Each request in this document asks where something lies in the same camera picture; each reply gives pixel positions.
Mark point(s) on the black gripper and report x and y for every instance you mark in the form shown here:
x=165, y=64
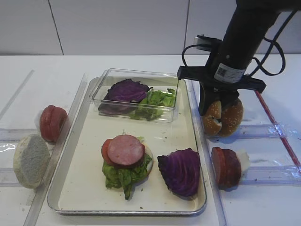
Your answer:
x=213, y=81

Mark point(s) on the sesame bun top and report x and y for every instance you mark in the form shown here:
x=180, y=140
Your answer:
x=211, y=119

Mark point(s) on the sesame bun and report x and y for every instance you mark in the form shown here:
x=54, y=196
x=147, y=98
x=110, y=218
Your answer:
x=231, y=119
x=211, y=119

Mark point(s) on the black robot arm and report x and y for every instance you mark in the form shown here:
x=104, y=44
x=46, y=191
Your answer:
x=249, y=39

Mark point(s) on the green lettuce in container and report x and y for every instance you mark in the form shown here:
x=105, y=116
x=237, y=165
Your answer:
x=150, y=108

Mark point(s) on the white cheese slice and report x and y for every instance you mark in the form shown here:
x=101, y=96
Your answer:
x=244, y=160

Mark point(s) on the pink meat slice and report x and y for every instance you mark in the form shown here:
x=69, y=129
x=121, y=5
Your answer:
x=125, y=150

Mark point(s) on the green lettuce leaf on bun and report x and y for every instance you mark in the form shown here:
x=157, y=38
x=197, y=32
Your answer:
x=119, y=177

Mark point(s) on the red tomato slices stack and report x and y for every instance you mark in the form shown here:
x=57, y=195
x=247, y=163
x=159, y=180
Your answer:
x=51, y=121

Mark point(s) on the red plastic strip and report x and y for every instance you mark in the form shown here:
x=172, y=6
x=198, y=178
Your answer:
x=278, y=129

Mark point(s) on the clear holder upper right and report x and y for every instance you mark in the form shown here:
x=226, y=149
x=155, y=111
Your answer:
x=252, y=131

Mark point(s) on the clear holder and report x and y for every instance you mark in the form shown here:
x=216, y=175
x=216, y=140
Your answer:
x=268, y=176
x=252, y=131
x=8, y=178
x=14, y=135

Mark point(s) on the clear plastic container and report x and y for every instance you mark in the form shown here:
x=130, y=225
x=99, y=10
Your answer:
x=156, y=81

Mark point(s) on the purple cabbage wedge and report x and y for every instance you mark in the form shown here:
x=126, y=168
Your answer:
x=180, y=171

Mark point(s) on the bottom bun on tray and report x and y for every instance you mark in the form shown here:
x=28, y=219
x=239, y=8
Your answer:
x=143, y=168

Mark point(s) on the purple cabbage leaf in container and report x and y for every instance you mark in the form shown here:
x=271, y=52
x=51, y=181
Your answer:
x=126, y=91

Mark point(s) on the metal baking tray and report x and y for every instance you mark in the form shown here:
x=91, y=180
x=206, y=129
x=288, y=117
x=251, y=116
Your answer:
x=78, y=186

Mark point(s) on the clear holder lower right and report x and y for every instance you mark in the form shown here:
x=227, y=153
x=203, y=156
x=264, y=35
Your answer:
x=268, y=176

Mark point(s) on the pale bun half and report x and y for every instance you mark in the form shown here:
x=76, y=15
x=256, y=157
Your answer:
x=30, y=160

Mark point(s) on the clear holder upper left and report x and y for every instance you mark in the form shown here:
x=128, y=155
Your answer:
x=14, y=135

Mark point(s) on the clear holder lower left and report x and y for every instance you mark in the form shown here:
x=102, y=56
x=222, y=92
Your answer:
x=8, y=178

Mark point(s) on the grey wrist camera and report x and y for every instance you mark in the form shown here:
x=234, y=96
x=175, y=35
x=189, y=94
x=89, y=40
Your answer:
x=206, y=43

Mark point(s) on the clear rail left outer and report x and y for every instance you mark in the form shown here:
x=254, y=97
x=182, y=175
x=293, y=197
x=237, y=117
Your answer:
x=15, y=94

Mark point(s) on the clear rail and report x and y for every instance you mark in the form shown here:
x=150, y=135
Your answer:
x=42, y=190
x=15, y=94

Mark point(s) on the clear rail left inner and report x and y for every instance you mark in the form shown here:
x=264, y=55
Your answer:
x=42, y=190

